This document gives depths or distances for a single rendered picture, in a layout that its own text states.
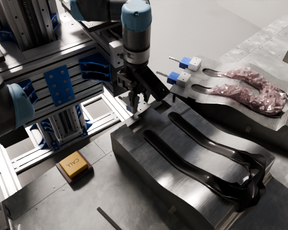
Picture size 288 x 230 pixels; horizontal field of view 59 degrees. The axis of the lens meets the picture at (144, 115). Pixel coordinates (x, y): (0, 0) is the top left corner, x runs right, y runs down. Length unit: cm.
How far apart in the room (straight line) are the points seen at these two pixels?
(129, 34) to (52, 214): 52
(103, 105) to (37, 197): 107
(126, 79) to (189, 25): 230
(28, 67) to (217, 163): 67
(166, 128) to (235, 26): 249
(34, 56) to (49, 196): 48
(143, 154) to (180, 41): 213
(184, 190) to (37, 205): 40
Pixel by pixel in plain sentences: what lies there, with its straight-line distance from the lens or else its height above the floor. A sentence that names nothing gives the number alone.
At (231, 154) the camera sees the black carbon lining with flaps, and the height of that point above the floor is 92.
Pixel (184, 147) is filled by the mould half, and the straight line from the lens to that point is 75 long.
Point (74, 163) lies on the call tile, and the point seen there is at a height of 84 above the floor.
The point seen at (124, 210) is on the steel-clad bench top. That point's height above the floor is 80.
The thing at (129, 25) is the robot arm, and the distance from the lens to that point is 66.
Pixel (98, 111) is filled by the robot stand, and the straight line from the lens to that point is 173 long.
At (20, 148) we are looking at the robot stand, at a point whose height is 21.
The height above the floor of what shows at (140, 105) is 85.
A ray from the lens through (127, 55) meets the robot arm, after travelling 71.
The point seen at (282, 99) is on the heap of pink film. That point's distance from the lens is 97.
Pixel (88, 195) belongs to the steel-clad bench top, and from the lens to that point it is 77.
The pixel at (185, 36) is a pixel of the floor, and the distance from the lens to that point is 284.
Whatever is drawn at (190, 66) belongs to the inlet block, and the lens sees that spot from 102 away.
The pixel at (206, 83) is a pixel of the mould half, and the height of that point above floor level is 86.
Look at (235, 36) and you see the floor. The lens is 299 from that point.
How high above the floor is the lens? 150
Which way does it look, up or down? 50 degrees down
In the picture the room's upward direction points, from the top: 2 degrees clockwise
